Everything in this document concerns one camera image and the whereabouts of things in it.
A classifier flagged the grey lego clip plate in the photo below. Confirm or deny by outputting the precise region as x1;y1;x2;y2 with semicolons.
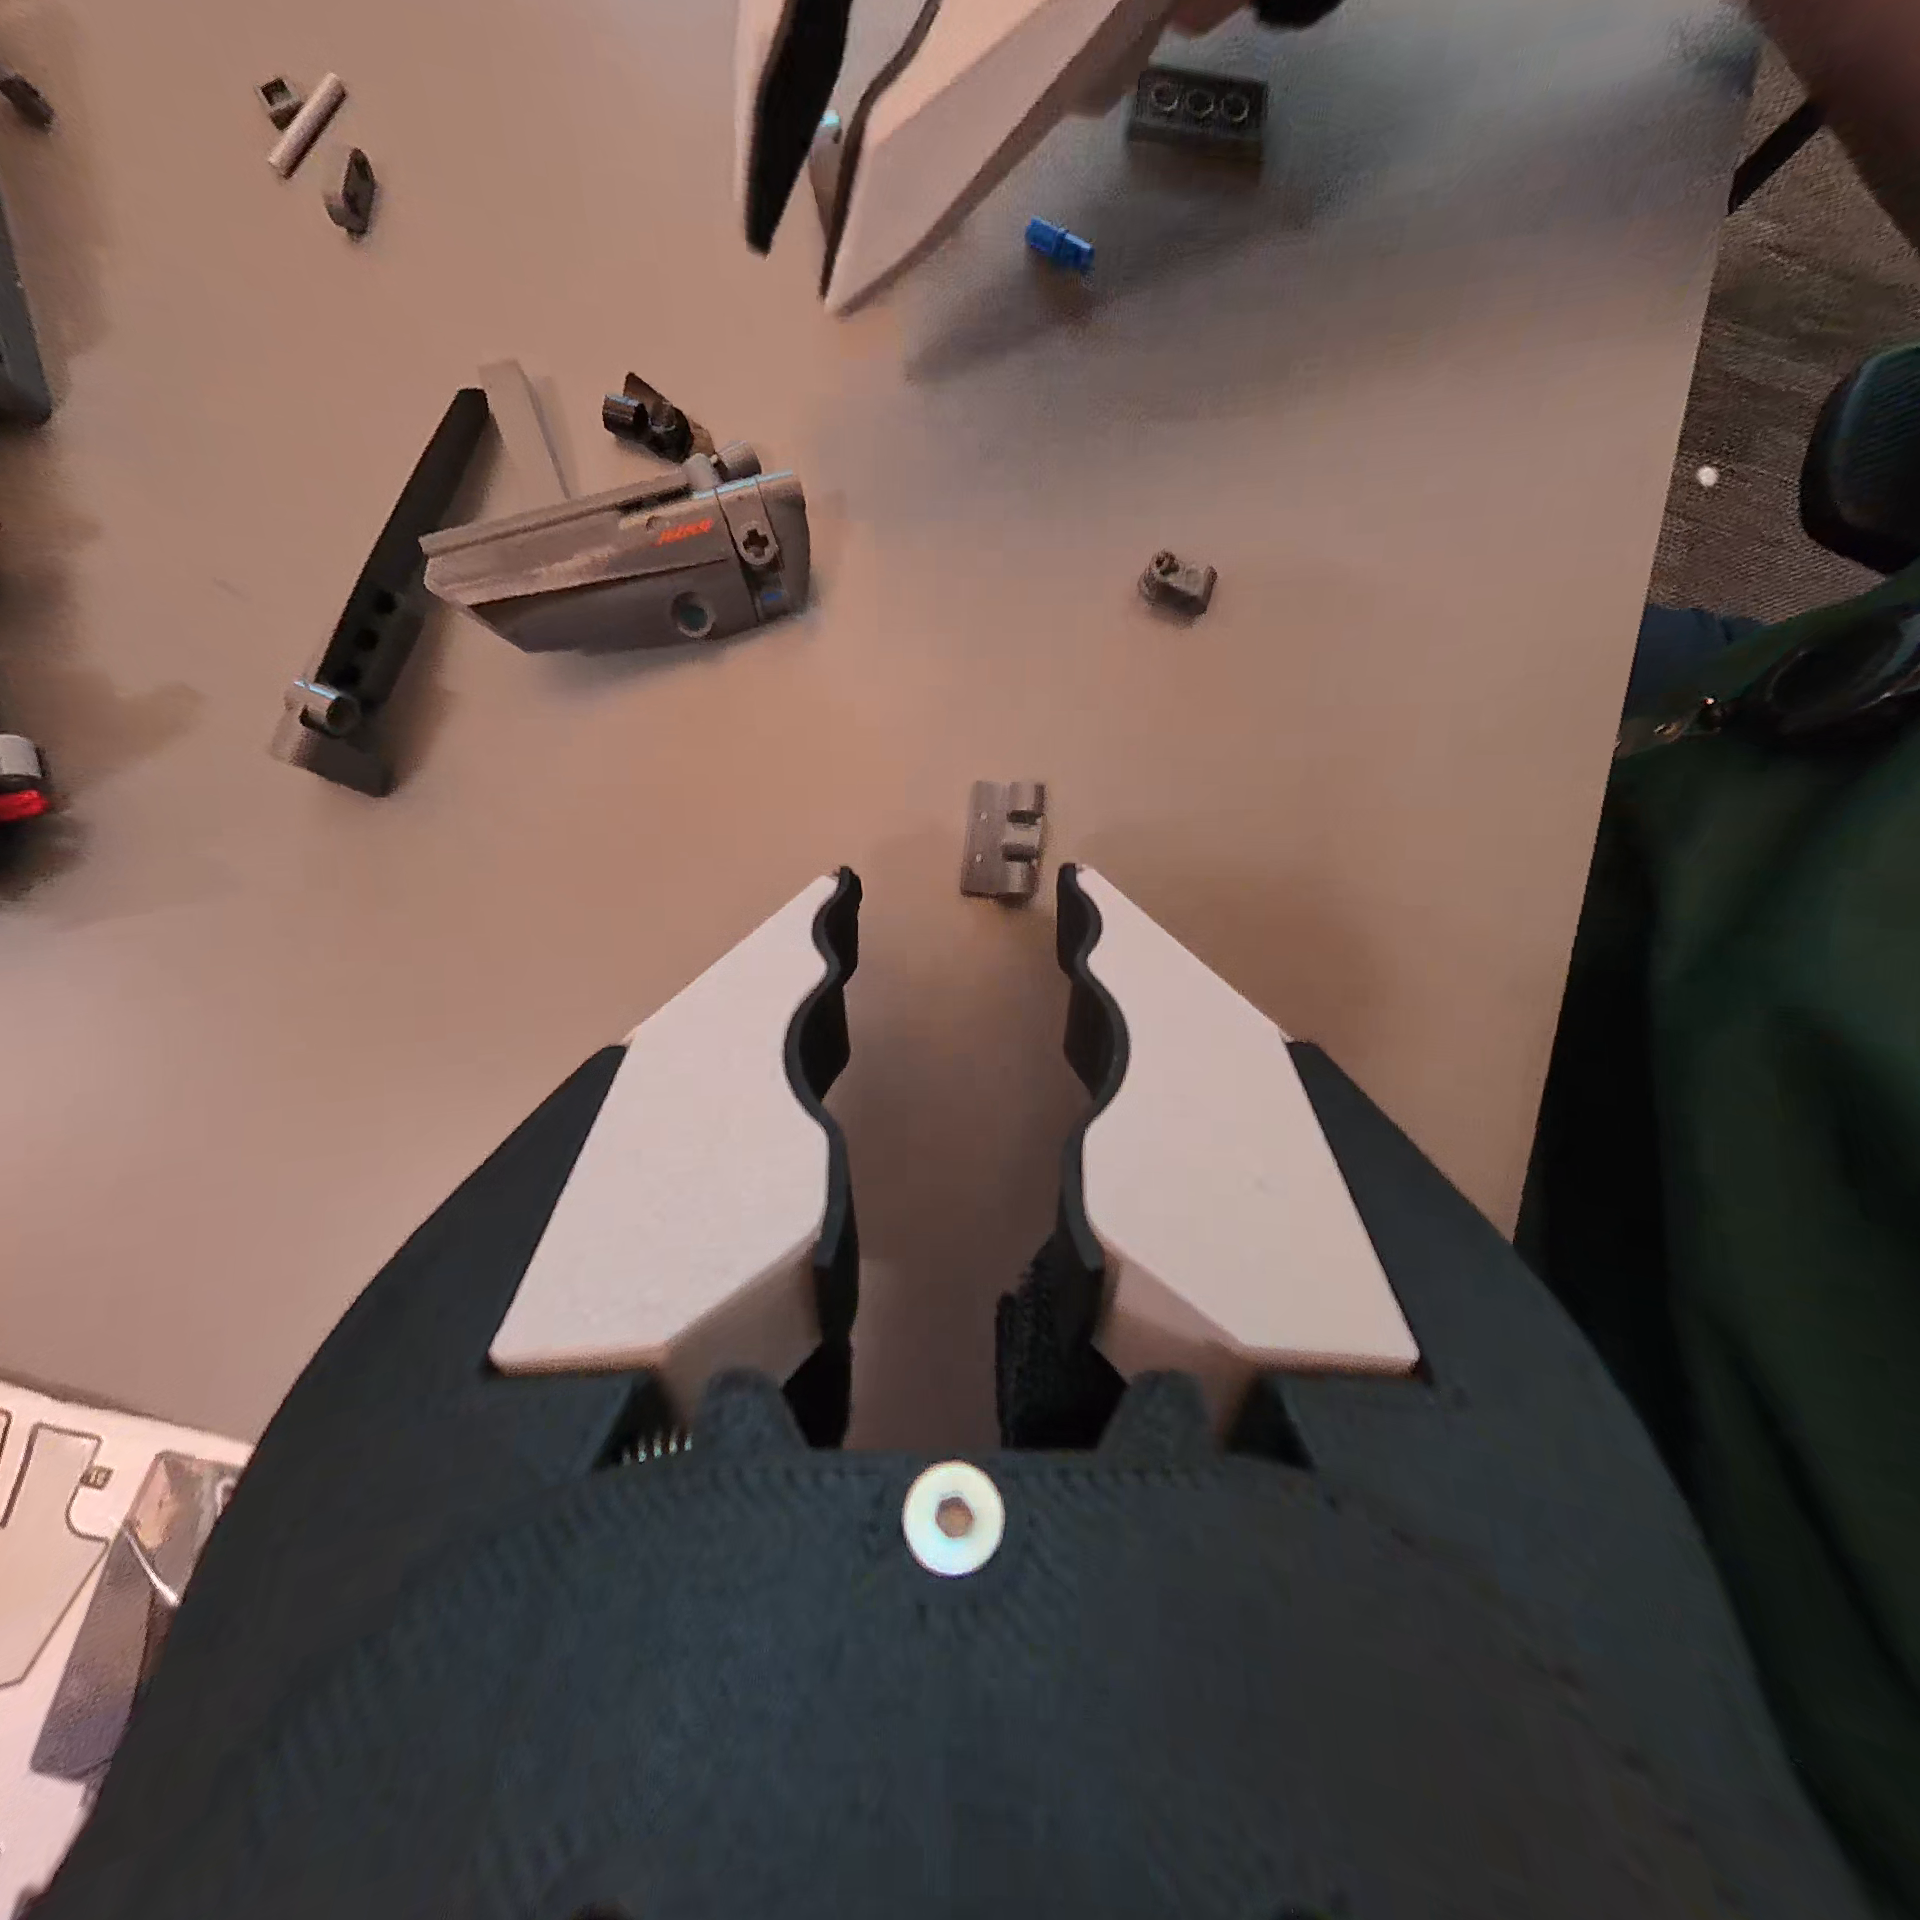
960;778;1049;904

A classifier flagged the light grey lego axle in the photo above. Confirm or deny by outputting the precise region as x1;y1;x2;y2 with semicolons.
267;72;347;181

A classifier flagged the person's right forearm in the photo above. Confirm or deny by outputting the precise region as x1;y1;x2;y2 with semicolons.
1746;0;1920;256

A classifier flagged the black mesh office chair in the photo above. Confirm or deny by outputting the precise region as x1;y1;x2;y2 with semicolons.
1798;346;1920;579

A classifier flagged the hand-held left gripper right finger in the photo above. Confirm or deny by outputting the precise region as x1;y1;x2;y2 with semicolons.
1053;862;1425;1390

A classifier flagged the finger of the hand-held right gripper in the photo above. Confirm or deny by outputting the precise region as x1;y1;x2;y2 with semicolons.
731;0;860;256
817;0;1176;317

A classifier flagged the black lanyard badge reel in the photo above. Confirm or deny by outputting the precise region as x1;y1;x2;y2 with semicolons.
1620;608;1920;752

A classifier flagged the grey lego panel assembly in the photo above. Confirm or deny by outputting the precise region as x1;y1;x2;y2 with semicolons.
416;448;817;657

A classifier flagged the lego sticker sheet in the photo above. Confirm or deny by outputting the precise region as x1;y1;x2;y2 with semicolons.
0;1377;251;1788

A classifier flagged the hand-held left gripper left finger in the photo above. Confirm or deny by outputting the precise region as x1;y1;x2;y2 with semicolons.
484;867;867;1412

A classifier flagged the dark grey holed lego plate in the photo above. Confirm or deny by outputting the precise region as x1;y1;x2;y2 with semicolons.
1124;67;1272;168

